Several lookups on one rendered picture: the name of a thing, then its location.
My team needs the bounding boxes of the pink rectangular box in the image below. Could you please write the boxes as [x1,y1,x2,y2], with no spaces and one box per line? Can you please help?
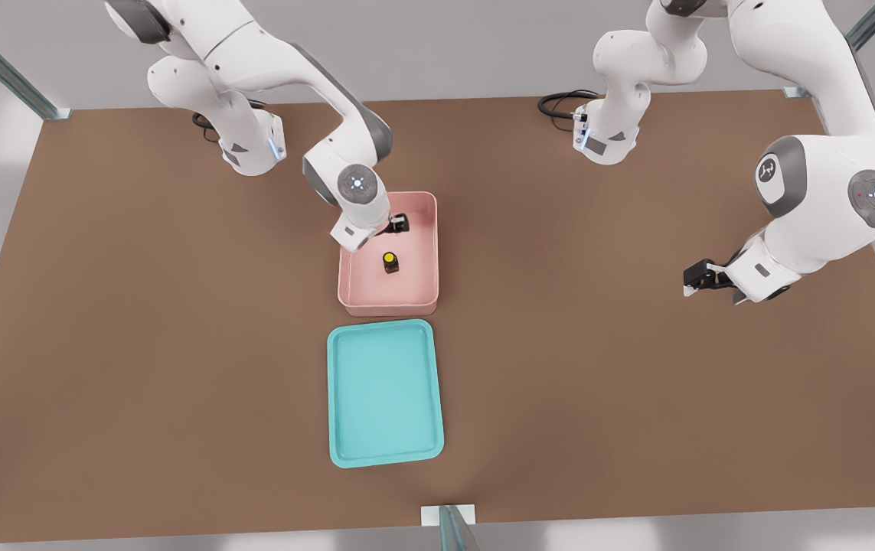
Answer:
[338,191,439,318]

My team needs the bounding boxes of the pale blue-green tray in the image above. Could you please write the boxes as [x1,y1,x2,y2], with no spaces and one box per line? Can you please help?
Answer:
[327,319,445,468]

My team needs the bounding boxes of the black cable loop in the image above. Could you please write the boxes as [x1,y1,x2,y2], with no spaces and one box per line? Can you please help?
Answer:
[537,90,601,132]
[192,99,266,143]

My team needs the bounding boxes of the silver frame post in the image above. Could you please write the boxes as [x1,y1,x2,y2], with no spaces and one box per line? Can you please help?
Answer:
[783,0,875,100]
[421,504,482,551]
[0,6,72,122]

